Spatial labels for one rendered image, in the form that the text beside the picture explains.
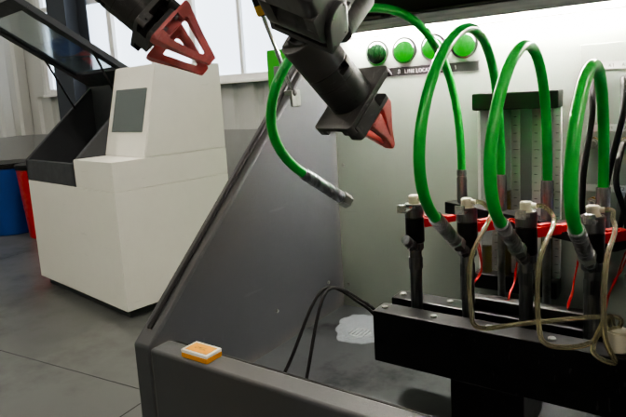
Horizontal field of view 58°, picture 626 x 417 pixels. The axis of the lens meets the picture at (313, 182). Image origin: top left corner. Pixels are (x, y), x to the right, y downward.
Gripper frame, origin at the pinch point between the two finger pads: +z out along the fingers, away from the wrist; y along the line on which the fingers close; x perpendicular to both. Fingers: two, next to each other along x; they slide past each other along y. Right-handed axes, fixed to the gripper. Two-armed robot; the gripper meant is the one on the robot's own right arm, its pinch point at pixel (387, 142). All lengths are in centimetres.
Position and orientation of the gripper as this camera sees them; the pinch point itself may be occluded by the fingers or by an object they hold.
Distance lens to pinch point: 76.2
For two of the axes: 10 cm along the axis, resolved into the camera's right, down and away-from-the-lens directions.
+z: 5.8, 5.9, 5.7
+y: 4.9, -8.1, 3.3
